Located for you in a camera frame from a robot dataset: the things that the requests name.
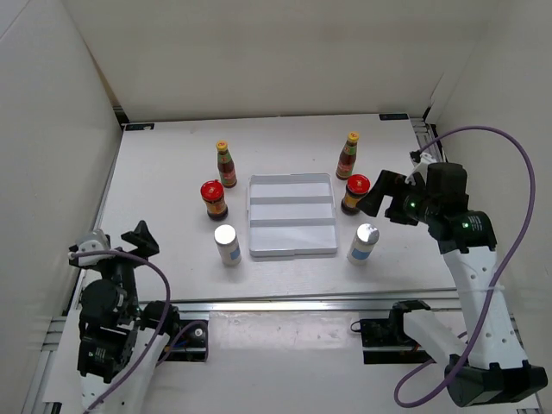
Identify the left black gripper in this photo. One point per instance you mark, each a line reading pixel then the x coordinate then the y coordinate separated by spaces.
pixel 146 243

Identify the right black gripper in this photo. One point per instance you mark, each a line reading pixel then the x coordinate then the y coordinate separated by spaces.
pixel 388 184

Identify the red-lidded sauce jar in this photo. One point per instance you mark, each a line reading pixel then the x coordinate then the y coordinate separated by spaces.
pixel 357 187
pixel 212 193

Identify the yellow-capped sauce bottle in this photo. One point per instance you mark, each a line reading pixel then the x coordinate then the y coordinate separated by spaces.
pixel 225 165
pixel 347 157

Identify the silver-lidded shaker jar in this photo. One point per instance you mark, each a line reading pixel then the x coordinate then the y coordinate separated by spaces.
pixel 365 238
pixel 227 243

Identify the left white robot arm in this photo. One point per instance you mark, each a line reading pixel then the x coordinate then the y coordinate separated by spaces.
pixel 120 342

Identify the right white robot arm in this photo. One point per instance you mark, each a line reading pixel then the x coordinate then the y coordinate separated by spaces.
pixel 490 367

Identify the right dark corner label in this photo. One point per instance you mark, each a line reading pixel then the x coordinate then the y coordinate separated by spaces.
pixel 393 116

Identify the dark corner label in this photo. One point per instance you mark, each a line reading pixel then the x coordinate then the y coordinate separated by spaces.
pixel 139 126
pixel 393 116

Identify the white divided organizer tray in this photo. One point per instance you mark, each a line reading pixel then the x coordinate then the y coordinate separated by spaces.
pixel 291 215

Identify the left dark corner label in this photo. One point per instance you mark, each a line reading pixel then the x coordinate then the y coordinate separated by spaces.
pixel 139 126

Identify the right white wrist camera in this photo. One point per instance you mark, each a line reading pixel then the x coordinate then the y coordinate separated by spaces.
pixel 420 161

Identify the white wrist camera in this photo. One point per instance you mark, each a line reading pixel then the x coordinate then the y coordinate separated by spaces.
pixel 420 161
pixel 90 249

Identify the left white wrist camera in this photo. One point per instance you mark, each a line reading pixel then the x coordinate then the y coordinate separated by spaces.
pixel 90 249

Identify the aluminium frame rail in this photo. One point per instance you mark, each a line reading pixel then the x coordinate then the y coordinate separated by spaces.
pixel 438 300

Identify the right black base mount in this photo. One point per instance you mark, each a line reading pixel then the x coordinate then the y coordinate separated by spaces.
pixel 380 346

